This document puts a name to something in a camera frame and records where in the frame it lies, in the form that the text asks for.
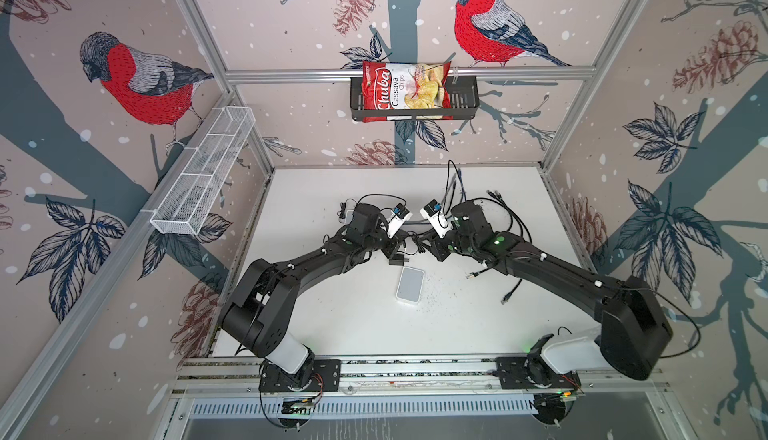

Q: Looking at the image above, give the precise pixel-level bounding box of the black cable gold green plug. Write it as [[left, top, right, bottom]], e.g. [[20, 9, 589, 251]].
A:
[[487, 190, 532, 305]]

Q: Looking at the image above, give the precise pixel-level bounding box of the black wire wall basket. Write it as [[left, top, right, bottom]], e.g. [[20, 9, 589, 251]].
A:
[[349, 77, 480, 123]]

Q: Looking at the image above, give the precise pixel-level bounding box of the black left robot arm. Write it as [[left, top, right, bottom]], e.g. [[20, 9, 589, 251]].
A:
[[217, 202, 412, 385]]

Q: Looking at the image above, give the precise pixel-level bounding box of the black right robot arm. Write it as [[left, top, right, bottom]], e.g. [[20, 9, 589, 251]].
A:
[[420, 201, 673, 385]]

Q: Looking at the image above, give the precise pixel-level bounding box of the white mesh wall shelf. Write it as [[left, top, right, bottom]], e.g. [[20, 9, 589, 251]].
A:
[[150, 106, 255, 236]]

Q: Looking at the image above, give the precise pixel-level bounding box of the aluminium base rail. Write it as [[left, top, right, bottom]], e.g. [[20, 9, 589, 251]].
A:
[[169, 353, 670, 399]]

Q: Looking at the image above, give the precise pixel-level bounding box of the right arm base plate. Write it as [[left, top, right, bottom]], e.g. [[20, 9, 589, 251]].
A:
[[493, 356, 581, 391]]

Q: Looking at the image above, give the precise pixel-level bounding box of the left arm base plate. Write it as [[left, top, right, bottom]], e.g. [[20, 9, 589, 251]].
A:
[[259, 357, 341, 393]]

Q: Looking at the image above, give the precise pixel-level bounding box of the red cassava chips bag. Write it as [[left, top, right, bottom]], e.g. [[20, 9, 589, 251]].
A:
[[361, 62, 451, 123]]

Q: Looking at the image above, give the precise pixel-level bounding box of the black power adapter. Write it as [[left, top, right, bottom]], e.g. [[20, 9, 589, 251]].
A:
[[388, 252, 408, 267]]

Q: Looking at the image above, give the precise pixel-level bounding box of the black adapter with cord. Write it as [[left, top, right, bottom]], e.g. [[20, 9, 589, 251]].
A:
[[337, 198, 357, 225]]

